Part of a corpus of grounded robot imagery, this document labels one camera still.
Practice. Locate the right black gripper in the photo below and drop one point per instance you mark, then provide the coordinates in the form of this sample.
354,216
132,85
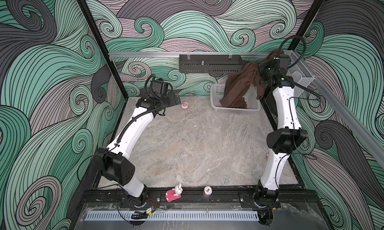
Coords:
264,66

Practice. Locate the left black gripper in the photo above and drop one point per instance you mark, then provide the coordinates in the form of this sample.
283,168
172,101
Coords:
170,96

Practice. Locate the brown trousers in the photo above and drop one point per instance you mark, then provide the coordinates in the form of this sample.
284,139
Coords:
238,84

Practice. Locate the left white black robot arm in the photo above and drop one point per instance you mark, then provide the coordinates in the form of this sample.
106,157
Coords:
113,161

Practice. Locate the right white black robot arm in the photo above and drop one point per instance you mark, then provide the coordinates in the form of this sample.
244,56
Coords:
289,133

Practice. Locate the small pink white cupcake toy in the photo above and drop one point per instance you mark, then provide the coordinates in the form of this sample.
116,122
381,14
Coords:
185,105

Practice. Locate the white plastic laundry basket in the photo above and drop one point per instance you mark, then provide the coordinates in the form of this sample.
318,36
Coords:
248,104

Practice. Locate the pink card with bunny figure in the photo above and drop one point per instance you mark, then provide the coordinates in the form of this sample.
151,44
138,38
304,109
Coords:
174,193

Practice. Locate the aluminium wall rail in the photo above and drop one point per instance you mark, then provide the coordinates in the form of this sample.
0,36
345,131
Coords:
151,54

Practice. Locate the clear acrylic wall box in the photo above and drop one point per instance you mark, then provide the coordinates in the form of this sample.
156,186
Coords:
301,72

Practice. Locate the black perforated wall tray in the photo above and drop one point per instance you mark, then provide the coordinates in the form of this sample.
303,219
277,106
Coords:
210,63

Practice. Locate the black front mounting rail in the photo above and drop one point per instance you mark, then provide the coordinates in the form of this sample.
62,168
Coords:
243,196

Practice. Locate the white slotted cable duct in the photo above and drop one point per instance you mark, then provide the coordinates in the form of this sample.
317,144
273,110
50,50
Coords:
175,216

